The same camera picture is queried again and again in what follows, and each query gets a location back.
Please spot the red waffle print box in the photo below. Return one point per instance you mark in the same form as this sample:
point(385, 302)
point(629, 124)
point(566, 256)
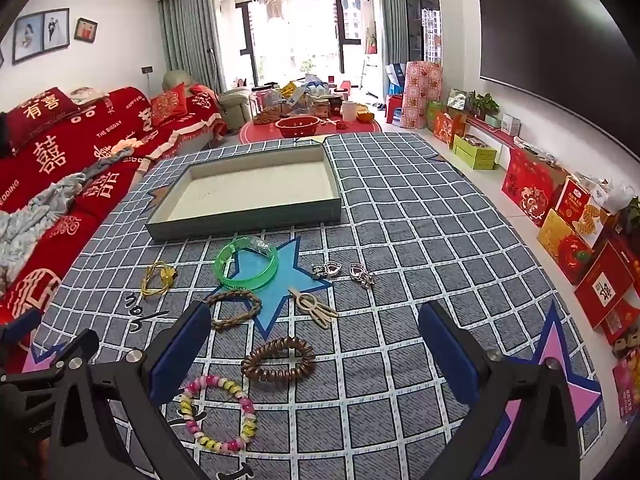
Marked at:
point(577, 210)

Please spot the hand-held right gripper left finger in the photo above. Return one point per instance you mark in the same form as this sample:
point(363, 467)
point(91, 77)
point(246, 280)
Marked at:
point(182, 350)

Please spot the red rectangular pillow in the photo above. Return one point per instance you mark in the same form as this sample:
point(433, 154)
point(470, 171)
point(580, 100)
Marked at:
point(42, 115)

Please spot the white mug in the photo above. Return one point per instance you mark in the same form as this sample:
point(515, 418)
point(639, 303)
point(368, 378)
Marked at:
point(348, 111)

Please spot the grey braided blanket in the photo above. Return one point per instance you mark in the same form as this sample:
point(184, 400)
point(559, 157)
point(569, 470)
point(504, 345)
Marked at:
point(45, 200)

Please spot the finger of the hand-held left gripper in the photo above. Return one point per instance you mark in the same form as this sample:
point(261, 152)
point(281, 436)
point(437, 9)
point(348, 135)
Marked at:
point(60, 347)

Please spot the red square cushion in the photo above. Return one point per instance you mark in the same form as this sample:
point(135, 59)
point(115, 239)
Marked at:
point(167, 105)

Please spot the yellow box with red apple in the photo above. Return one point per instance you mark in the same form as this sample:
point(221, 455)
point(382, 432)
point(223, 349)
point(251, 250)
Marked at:
point(565, 250)

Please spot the grey green curtain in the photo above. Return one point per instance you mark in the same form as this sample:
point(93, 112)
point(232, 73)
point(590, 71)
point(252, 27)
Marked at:
point(187, 35)
point(392, 25)

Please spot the grey checked tablecloth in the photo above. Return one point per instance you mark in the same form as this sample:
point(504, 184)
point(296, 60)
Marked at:
point(410, 240)

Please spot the stack of green boxes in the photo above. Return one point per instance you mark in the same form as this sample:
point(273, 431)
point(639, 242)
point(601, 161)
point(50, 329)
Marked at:
point(475, 155)

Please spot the large clear snack jar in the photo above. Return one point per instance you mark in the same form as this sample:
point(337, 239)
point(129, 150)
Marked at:
point(265, 107)

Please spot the large framed photo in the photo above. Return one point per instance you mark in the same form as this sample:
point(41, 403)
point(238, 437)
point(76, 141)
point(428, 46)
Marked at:
point(27, 37)

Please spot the beige hair clip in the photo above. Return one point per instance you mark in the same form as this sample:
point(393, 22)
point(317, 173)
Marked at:
point(312, 307)

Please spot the red patterned gift box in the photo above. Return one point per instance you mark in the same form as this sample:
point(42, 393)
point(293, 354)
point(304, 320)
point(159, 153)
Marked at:
point(532, 190)

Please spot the orange red gift box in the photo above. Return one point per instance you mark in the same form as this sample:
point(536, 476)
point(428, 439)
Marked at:
point(447, 130)

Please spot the red covered sofa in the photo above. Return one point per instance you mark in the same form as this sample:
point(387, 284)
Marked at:
point(60, 160)

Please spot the black wall television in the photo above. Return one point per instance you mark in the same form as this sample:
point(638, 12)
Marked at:
point(555, 50)

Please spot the shallow white tray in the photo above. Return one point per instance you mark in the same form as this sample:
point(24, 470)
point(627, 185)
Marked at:
point(250, 190)

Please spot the medium framed photo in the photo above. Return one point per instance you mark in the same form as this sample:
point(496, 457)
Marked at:
point(55, 29)

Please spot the green potted plant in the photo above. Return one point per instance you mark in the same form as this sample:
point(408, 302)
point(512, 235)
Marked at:
point(482, 104)

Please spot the light green armchair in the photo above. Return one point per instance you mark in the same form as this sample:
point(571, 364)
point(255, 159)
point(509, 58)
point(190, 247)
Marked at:
point(235, 105)

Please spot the red flat gift box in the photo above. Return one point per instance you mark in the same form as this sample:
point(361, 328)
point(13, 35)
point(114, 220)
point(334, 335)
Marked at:
point(607, 285)

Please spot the black tall cabinet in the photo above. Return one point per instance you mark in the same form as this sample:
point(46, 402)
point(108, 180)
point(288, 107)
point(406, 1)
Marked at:
point(420, 5)

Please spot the silver earring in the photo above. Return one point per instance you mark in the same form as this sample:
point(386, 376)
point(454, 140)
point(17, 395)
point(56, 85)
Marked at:
point(327, 270)

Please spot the small red framed photo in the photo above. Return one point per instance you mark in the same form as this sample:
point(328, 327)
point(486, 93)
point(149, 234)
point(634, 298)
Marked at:
point(86, 30)

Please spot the red patterned wrapped bundle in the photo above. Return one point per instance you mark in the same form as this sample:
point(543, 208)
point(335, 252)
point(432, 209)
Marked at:
point(422, 95)

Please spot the silver jeweled hair clip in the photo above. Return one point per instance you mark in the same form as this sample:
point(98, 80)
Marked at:
point(362, 275)

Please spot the small snack jar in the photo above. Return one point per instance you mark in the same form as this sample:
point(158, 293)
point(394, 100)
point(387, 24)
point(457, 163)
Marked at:
point(321, 110)

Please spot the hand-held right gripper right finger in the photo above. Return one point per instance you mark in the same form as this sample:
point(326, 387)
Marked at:
point(450, 355)

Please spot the red plastic stool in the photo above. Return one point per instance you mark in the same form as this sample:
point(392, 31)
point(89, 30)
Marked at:
point(394, 107)

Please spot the red colander basket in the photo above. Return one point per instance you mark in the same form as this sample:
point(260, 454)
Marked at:
point(297, 127)

